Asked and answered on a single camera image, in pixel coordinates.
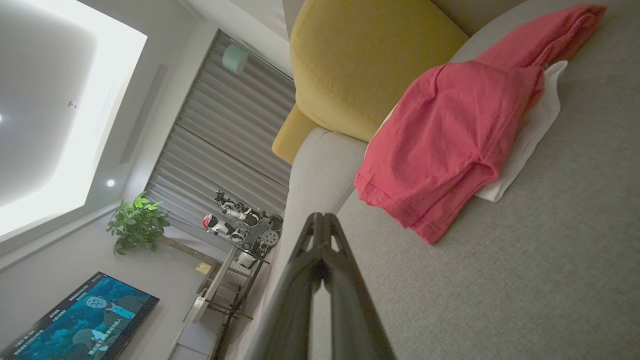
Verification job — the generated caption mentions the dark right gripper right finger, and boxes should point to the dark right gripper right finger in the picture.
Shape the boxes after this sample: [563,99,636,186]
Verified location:
[324,213,397,360]

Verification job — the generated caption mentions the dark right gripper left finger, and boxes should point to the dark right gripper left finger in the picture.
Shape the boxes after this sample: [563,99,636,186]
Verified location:
[244,212,326,360]

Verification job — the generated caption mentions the red basketball jersey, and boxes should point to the red basketball jersey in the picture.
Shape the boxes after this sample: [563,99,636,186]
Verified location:
[354,4,607,246]

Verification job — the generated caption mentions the white black robot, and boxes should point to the white black robot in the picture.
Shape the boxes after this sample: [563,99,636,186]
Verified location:
[215,189,284,257]

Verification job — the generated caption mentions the red white toy robot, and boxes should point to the red white toy robot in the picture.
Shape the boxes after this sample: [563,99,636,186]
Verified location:
[202,212,248,244]

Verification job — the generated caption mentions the green potted plant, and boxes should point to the green potted plant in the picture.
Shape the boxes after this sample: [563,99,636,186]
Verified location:
[106,191,171,257]

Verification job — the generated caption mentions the large grey sofa seat cushion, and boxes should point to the large grey sofa seat cushion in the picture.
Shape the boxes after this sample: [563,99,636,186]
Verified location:
[300,0,640,360]

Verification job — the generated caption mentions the grey pleated curtain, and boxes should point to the grey pleated curtain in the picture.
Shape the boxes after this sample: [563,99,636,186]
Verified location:
[145,30,297,251]

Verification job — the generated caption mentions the flat screen television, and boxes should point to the flat screen television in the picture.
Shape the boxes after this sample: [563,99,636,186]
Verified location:
[0,271,161,360]

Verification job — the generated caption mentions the yellow sofa back cushion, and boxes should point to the yellow sofa back cushion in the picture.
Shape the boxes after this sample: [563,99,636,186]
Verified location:
[271,0,469,165]

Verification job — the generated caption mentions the grey sofa backrest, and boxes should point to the grey sofa backrest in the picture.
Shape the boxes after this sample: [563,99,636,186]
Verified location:
[432,0,526,37]

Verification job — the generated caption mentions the grey metal-frame console table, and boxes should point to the grey metal-frame console table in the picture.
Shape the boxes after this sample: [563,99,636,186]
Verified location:
[167,244,272,360]

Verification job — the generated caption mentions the mint round wall device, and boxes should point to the mint round wall device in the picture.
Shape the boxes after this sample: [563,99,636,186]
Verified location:
[221,43,249,75]

